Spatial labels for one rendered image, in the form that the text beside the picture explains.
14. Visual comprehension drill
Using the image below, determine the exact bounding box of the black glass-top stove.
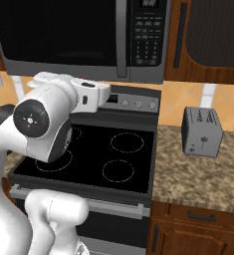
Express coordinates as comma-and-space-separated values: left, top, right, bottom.
7, 84, 163, 255

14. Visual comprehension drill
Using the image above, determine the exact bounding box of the black drawer handle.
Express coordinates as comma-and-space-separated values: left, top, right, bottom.
187, 210, 218, 223

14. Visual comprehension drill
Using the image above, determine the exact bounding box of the brown wooden base cupboard door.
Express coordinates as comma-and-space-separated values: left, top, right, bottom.
145, 218, 234, 255

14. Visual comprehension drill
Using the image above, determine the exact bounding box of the silver oven door handle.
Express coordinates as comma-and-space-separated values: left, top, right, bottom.
9, 184, 146, 220

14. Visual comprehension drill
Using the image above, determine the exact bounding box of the black glass microwave door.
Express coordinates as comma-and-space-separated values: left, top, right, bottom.
0, 0, 129, 73

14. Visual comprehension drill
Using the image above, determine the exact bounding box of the black oven door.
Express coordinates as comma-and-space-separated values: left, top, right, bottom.
9, 195, 152, 250

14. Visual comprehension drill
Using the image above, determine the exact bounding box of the long black cupboard handle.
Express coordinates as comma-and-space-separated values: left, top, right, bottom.
173, 2, 188, 70

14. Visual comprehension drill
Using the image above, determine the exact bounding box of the silver microwave door handle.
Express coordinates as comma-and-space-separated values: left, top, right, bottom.
116, 0, 128, 79

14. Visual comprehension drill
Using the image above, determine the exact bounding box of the brown wooden drawer front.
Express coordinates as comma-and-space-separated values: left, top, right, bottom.
150, 200, 234, 234

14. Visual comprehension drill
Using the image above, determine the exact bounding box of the black and silver microwave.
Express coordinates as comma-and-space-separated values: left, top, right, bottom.
0, 0, 173, 85

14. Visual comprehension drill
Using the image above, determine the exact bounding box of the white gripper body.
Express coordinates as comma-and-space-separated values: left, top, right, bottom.
97, 83, 113, 110

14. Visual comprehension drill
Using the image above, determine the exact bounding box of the short black cupboard handle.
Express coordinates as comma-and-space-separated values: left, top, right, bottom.
151, 223, 160, 254

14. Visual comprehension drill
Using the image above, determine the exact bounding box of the brown cupboard door, dark glass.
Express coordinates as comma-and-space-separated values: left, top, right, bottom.
163, 0, 234, 86

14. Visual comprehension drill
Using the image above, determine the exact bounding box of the grey toaster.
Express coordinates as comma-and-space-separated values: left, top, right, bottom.
180, 106, 224, 158

